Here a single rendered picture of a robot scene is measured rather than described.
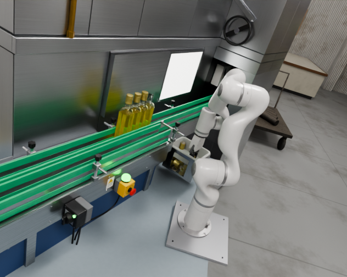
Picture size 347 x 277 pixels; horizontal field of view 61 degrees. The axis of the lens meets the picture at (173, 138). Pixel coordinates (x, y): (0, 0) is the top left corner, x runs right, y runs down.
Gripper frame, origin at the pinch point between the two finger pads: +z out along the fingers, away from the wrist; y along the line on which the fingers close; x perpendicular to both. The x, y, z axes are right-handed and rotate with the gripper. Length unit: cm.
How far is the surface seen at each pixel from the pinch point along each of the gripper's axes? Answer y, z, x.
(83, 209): 81, -2, -6
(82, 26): 58, -62, -43
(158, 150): 22.3, -5.1, -11.7
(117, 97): 32, -27, -39
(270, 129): -284, 65, -4
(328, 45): -953, -31, -49
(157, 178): 8.1, 23.5, -14.8
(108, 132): 44, -14, -31
